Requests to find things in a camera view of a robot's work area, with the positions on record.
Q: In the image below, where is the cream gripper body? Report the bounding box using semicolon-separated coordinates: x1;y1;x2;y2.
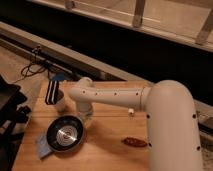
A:
76;103;93;128

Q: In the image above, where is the dark ceramic bowl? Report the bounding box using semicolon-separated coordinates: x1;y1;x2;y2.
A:
46;115;85;152

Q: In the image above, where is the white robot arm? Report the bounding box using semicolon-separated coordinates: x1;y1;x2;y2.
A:
68;77;204;171

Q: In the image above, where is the white plastic bottle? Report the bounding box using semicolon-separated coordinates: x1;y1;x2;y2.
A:
128;108;134;117

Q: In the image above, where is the blue sponge cloth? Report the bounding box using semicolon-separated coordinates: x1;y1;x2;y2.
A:
36;134;52;159

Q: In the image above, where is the black chair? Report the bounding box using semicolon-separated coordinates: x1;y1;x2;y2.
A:
0;75;27;171

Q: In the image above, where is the black cable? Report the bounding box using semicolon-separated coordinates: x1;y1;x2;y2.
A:
14;46;51;83

